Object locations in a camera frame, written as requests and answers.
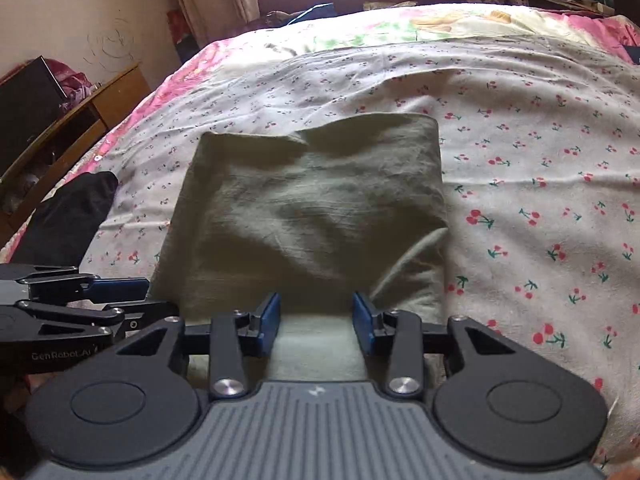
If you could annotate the light green pants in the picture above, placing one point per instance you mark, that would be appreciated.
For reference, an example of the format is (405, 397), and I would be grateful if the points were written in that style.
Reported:
(310, 210)

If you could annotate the pink floral quilt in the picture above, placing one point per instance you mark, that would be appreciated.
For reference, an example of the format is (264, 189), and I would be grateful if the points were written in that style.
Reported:
(600, 30)

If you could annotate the black screen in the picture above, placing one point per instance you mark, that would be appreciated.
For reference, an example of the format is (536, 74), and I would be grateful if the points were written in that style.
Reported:
(25, 110)

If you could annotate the pink patterned cloth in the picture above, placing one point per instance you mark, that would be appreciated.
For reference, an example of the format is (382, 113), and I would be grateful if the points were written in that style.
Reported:
(72, 77)

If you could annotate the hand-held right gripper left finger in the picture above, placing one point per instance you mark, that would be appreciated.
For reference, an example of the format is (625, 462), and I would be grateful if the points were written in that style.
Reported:
(270, 317)

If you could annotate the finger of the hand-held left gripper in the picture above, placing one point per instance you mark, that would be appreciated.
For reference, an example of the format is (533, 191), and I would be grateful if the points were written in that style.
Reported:
(145, 312)
(120, 290)

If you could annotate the pink flowered bed sheet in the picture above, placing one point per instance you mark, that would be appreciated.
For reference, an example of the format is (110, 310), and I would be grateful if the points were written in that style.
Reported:
(150, 105)

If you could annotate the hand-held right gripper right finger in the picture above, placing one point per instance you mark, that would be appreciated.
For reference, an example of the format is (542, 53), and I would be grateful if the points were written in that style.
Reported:
(361, 321)

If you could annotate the cherry print bed sheet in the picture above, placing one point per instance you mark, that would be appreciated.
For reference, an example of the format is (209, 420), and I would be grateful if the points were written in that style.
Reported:
(525, 160)

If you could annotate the wooden cabinet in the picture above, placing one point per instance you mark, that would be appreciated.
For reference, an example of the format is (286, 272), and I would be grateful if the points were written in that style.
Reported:
(115, 100)

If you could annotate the blue bag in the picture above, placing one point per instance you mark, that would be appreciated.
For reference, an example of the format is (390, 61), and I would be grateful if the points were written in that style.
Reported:
(315, 12)

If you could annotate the cartoon print blanket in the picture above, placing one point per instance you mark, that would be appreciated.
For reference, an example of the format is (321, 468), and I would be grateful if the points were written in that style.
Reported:
(450, 25)

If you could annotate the black cloth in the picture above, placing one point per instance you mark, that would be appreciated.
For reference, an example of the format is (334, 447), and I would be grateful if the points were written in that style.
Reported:
(75, 220)

